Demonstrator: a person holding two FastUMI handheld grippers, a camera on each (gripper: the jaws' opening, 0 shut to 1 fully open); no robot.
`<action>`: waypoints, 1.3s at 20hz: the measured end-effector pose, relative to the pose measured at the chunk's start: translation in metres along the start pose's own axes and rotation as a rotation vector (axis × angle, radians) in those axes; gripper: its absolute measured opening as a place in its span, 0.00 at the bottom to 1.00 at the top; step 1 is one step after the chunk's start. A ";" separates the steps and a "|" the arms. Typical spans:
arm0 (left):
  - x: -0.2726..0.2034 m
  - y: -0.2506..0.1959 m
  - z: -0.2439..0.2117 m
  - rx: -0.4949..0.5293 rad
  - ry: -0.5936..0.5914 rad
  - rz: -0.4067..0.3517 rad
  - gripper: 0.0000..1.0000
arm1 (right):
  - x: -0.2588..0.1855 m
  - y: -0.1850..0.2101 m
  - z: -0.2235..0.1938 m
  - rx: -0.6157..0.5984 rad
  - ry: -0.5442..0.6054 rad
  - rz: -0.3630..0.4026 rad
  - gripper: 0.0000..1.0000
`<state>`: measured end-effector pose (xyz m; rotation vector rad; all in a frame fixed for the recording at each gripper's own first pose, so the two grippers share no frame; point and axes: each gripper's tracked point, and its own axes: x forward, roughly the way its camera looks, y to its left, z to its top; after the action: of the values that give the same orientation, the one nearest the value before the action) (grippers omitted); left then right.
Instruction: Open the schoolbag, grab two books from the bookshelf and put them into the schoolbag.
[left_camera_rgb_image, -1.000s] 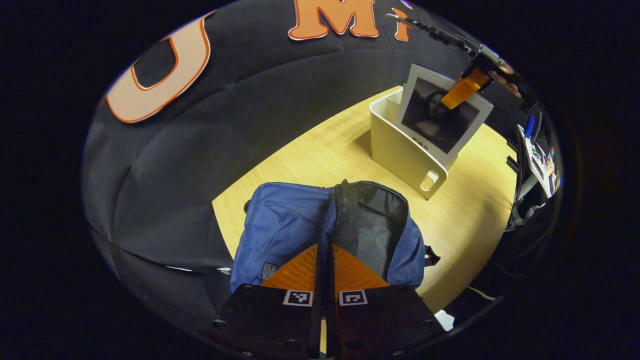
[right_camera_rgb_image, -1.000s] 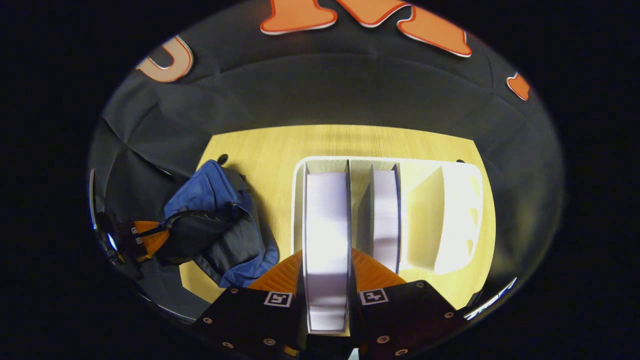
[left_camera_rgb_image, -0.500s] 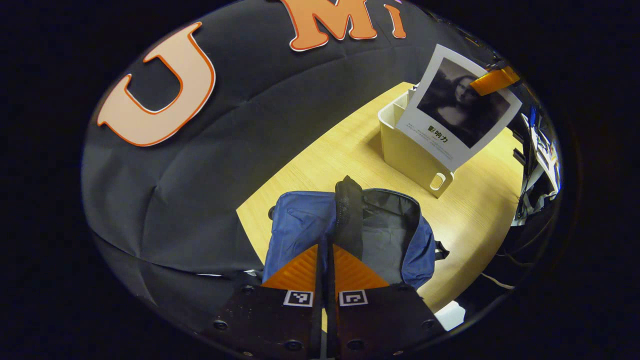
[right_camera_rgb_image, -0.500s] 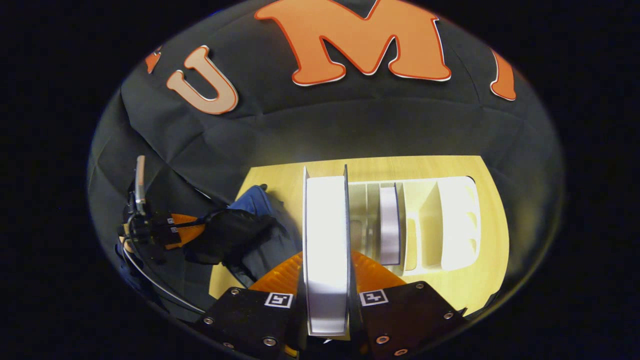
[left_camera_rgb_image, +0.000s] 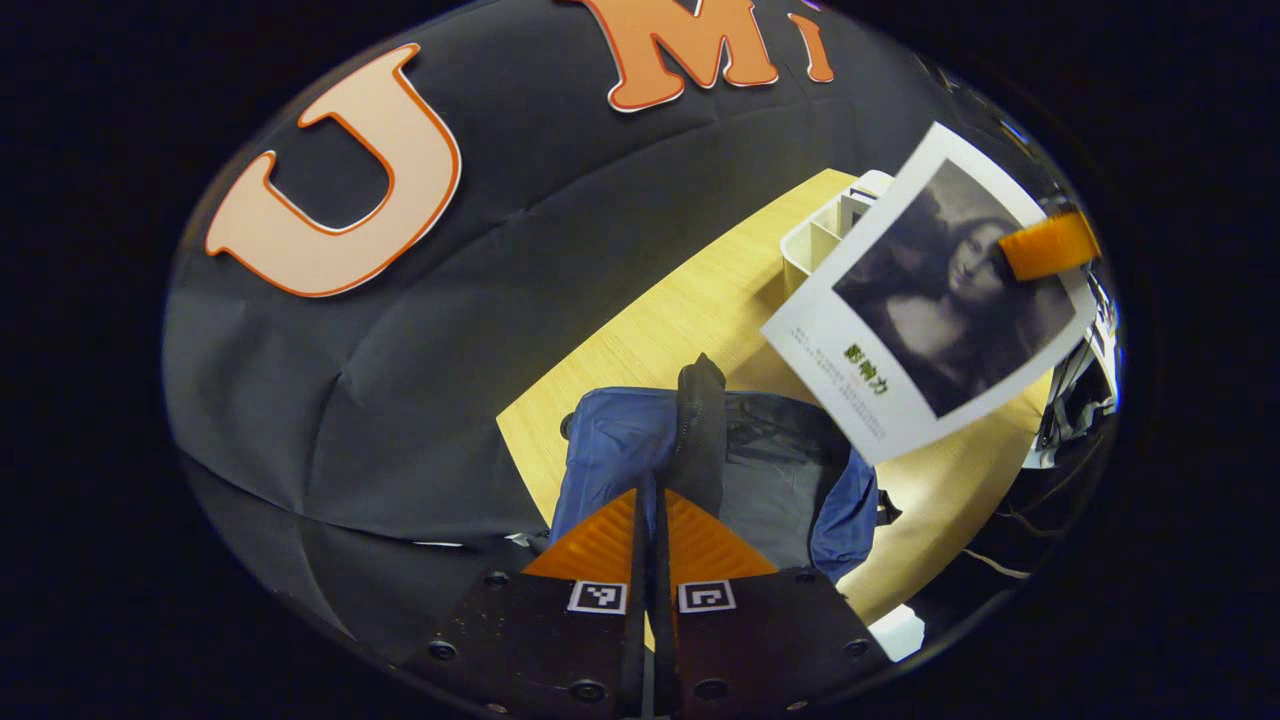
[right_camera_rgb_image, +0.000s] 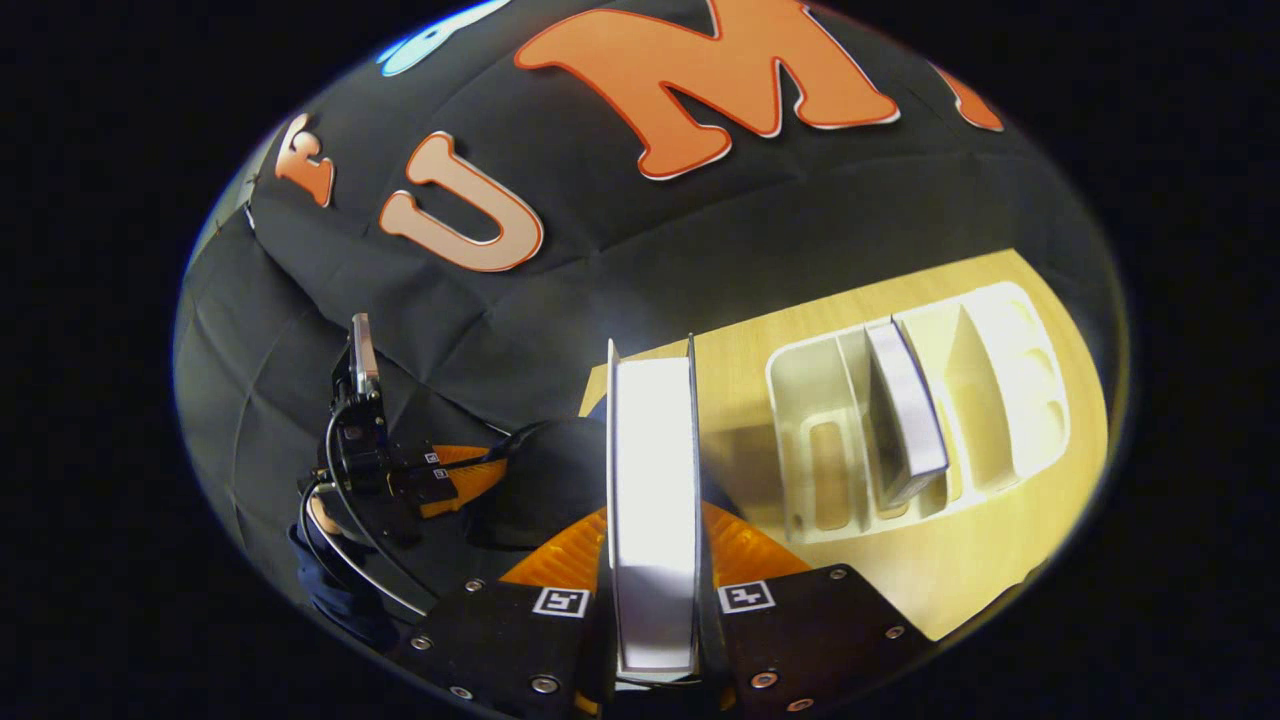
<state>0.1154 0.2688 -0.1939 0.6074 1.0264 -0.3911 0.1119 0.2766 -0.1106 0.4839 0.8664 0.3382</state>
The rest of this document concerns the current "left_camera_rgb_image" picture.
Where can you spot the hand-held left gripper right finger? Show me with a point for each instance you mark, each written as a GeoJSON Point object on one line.
{"type": "Point", "coordinates": [668, 640]}

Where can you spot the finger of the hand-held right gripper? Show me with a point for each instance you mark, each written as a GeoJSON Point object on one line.
{"type": "Point", "coordinates": [1050, 245]}

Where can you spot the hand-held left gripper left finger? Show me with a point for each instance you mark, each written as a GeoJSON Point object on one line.
{"type": "Point", "coordinates": [638, 640]}

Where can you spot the white portrait cover book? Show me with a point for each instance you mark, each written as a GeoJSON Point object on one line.
{"type": "Point", "coordinates": [930, 300]}

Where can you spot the blue schoolbag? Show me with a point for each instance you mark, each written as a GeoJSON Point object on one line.
{"type": "Point", "coordinates": [620, 440]}

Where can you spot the white bookshelf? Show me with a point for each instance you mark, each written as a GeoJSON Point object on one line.
{"type": "Point", "coordinates": [808, 250]}

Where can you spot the small white object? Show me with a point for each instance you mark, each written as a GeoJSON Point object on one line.
{"type": "Point", "coordinates": [897, 632]}

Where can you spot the black backdrop cloth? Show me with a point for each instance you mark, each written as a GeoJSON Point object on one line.
{"type": "Point", "coordinates": [400, 400]}

